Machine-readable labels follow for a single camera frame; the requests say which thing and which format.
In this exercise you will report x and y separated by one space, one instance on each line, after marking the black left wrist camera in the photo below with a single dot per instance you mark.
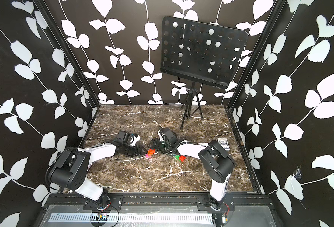
123 138

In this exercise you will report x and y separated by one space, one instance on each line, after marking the black mounting rail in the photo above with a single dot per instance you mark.
202 200

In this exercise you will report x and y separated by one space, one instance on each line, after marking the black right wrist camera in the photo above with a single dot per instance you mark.
165 134

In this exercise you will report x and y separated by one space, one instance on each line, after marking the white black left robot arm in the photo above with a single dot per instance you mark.
69 169

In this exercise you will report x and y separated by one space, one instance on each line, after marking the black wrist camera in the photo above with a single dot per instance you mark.
165 134
123 138

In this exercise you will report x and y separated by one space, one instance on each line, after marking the red lego brick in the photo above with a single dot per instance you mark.
182 158

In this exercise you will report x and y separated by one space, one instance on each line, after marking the white perforated cable duct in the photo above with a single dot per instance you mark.
199 218

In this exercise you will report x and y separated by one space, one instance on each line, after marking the orange lego brick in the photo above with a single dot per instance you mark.
151 152

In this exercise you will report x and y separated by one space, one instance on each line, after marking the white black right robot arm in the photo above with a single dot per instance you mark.
217 162

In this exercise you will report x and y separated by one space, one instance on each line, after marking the black music stand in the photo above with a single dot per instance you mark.
200 52

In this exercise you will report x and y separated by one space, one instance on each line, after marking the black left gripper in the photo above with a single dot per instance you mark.
138 151

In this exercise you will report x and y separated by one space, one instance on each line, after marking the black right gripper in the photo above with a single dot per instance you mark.
155 143

